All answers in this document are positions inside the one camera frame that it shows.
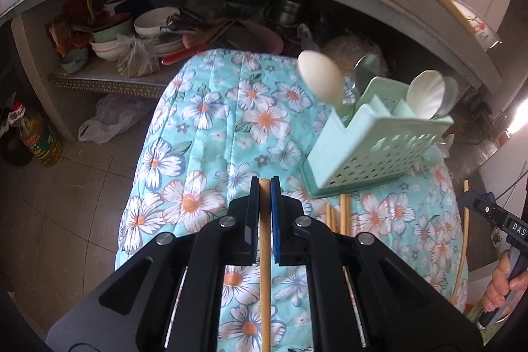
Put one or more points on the teal bowl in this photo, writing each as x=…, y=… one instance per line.
x=74, y=59

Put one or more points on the pale green bowl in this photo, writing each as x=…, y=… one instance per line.
x=111, y=31

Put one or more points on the green perforated utensil holder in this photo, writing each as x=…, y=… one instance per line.
x=371, y=154

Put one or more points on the white shell-patterned spoon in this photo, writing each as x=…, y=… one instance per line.
x=425, y=94

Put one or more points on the steel pot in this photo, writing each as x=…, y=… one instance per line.
x=284, y=12

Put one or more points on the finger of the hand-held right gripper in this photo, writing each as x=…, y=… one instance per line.
x=478, y=205

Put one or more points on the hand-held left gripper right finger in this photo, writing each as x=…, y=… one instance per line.
x=275, y=220

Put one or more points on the pink plate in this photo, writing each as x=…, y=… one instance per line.
x=247, y=40

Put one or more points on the white plastic bag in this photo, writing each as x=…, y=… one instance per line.
x=111, y=119

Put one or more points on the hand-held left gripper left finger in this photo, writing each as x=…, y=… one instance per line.
x=250, y=220

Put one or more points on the floral enamel basin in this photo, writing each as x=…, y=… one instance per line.
x=478, y=26

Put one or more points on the white ceramic bowl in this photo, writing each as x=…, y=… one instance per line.
x=154, y=22

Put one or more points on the person's right hand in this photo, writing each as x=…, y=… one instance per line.
x=500, y=288

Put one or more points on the dark glass bottle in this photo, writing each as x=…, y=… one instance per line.
x=12, y=146

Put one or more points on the red snack packets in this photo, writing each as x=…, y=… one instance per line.
x=66, y=26

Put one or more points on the plain white spoon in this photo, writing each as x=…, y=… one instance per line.
x=319, y=75

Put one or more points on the clear bag brown contents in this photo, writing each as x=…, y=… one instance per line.
x=136, y=61

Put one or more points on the teal floral blanket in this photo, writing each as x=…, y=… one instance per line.
x=198, y=121

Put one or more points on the metal shelf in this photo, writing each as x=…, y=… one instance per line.
x=103, y=82

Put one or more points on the clear bag of food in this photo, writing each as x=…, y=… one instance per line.
x=350, y=49

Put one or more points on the cooking oil bottle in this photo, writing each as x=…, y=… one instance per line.
x=41, y=137

